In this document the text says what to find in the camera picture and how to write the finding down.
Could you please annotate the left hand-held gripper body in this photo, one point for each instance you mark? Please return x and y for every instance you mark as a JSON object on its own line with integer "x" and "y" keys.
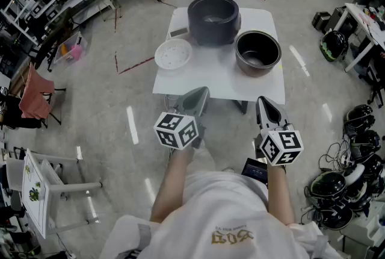
{"x": 176, "y": 131}

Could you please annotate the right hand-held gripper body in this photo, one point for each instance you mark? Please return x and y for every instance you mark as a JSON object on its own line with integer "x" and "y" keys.
{"x": 281, "y": 146}

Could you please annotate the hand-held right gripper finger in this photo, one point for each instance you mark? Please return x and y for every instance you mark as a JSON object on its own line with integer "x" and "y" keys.
{"x": 260, "y": 114}
{"x": 282, "y": 119}

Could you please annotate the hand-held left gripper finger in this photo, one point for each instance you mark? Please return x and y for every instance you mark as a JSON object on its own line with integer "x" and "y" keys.
{"x": 205, "y": 107}
{"x": 182, "y": 104}

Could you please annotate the black pot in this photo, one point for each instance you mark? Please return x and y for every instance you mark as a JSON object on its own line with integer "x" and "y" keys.
{"x": 258, "y": 68}

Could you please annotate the white perforated steam tray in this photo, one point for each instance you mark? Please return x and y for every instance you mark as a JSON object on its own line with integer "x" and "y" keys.
{"x": 173, "y": 54}

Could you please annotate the black rice cooker body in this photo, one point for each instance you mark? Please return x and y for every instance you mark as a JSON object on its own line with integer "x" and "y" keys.
{"x": 210, "y": 33}

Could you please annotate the person's left forearm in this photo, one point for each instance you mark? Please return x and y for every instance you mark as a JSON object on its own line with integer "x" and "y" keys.
{"x": 171, "y": 185}

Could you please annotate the person's right forearm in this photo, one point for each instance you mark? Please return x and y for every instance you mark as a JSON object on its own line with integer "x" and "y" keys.
{"x": 279, "y": 194}

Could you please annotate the black waist display device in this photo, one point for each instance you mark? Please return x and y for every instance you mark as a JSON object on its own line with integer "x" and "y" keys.
{"x": 254, "y": 170}

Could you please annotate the pile of black helmets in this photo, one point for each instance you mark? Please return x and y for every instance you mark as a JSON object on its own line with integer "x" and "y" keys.
{"x": 328, "y": 185}

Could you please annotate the person's white shirt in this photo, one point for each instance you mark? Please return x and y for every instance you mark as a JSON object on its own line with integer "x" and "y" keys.
{"x": 225, "y": 209}

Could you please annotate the black helmet green pattern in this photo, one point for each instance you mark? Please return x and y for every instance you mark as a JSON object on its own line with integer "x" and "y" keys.
{"x": 334, "y": 44}

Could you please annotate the black office chair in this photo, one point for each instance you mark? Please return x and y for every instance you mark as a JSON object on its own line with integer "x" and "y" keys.
{"x": 376, "y": 89}

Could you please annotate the black equipment case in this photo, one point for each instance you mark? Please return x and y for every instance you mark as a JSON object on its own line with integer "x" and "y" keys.
{"x": 320, "y": 20}

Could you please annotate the white plastic organizer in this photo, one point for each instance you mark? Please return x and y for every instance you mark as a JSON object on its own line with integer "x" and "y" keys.
{"x": 364, "y": 230}

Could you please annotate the clear plastic storage box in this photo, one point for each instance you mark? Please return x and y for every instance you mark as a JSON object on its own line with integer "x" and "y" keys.
{"x": 70, "y": 51}

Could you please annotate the white desk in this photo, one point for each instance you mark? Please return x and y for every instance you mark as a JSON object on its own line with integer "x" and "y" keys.
{"x": 361, "y": 15}

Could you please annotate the red fabric folding chair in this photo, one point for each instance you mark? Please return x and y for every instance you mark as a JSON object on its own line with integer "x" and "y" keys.
{"x": 34, "y": 98}

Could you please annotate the white floral print table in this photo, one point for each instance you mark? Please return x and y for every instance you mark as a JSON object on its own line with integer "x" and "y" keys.
{"x": 34, "y": 188}

